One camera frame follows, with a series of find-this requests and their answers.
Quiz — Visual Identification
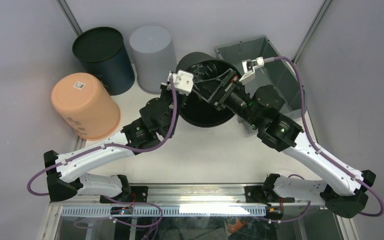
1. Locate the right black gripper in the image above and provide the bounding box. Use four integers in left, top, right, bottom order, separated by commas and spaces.
192, 69, 262, 130

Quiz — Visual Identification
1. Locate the black cylindrical bin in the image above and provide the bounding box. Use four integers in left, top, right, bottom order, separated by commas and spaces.
176, 51, 242, 128

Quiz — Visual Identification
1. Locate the grey plastic bucket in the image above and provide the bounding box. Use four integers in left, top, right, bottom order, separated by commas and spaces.
129, 25, 177, 94

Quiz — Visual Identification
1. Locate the grey storage crate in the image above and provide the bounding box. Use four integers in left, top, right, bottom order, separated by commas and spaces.
214, 35, 301, 120

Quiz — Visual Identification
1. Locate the dark blue cylindrical container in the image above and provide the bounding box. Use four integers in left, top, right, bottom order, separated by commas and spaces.
72, 26, 135, 96

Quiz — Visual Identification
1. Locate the orange plastic bucket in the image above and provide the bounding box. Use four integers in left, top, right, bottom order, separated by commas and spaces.
51, 72, 121, 140

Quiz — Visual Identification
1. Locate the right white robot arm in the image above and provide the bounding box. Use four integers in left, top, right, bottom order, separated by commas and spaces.
192, 67, 376, 218

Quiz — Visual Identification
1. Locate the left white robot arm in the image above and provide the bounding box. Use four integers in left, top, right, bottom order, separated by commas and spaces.
43, 82, 189, 203

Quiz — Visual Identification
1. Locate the small green circuit board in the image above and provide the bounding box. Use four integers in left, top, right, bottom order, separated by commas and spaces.
110, 206, 134, 215

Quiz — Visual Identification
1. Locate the orange object under table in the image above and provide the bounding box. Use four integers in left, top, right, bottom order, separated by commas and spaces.
225, 217, 247, 234

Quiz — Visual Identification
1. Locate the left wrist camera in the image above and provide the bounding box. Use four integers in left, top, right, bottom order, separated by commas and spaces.
167, 70, 194, 96

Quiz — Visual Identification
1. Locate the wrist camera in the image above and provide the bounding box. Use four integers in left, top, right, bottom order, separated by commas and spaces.
238, 56, 265, 85
167, 70, 194, 96

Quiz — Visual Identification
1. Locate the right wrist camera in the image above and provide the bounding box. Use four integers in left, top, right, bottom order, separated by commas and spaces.
238, 56, 265, 85

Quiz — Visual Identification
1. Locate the aluminium frame rail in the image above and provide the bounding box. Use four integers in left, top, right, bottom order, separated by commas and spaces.
51, 183, 349, 207

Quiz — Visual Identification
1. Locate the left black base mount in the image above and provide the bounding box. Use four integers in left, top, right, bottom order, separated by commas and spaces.
99, 174, 149, 204

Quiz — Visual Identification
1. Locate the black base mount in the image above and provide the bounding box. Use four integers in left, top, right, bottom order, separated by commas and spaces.
99, 174, 149, 204
244, 173, 295, 206

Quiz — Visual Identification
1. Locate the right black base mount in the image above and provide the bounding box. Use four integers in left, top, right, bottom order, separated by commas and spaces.
244, 173, 295, 206

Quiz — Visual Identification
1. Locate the white slotted cable duct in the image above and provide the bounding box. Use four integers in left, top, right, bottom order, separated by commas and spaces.
61, 203, 266, 218

